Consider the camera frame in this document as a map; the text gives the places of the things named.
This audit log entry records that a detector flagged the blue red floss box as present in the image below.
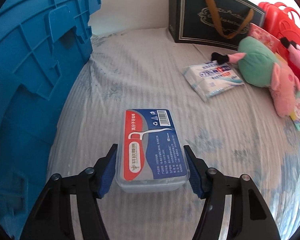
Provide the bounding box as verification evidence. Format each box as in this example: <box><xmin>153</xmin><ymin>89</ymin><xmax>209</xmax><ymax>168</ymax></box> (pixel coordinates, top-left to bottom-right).
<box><xmin>115</xmin><ymin>108</ymin><xmax>190</xmax><ymax>193</ymax></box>

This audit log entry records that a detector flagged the patterned bed sheet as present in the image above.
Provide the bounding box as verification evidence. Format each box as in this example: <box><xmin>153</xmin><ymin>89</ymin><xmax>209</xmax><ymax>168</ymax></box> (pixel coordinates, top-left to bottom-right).
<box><xmin>47</xmin><ymin>28</ymin><xmax>300</xmax><ymax>239</ymax></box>

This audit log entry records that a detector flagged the white wet wipes pack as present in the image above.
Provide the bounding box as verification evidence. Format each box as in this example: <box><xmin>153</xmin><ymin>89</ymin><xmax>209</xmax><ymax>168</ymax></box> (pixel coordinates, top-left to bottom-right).
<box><xmin>183</xmin><ymin>61</ymin><xmax>244</xmax><ymax>102</ymax></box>

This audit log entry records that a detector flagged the teal dress pig plush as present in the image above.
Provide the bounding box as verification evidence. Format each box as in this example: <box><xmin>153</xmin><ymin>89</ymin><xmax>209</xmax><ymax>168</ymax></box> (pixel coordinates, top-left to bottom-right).
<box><xmin>211</xmin><ymin>36</ymin><xmax>300</xmax><ymax>117</ymax></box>

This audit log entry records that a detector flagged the red dress pig plush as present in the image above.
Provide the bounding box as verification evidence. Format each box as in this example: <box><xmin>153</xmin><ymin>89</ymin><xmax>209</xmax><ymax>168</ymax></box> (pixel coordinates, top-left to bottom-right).
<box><xmin>280</xmin><ymin>37</ymin><xmax>300</xmax><ymax>69</ymax></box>

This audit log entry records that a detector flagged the blue plastic crate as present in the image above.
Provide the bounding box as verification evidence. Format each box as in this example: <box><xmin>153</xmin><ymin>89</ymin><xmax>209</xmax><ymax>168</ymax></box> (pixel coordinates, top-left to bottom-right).
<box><xmin>0</xmin><ymin>0</ymin><xmax>101</xmax><ymax>239</ymax></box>

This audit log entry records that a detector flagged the pink floral tissue box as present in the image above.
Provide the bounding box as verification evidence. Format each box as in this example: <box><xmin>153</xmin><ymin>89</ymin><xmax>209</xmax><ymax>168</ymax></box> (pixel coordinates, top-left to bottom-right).
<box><xmin>248</xmin><ymin>23</ymin><xmax>280</xmax><ymax>53</ymax></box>

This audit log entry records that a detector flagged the red plastic suitcase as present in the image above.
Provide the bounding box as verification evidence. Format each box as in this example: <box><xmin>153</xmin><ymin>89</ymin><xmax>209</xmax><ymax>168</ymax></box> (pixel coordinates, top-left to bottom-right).
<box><xmin>257</xmin><ymin>1</ymin><xmax>300</xmax><ymax>95</ymax></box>

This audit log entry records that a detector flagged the black gift bag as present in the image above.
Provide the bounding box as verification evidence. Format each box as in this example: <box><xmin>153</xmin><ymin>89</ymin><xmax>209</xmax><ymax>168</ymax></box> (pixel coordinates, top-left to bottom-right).
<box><xmin>168</xmin><ymin>0</ymin><xmax>266</xmax><ymax>50</ymax></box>

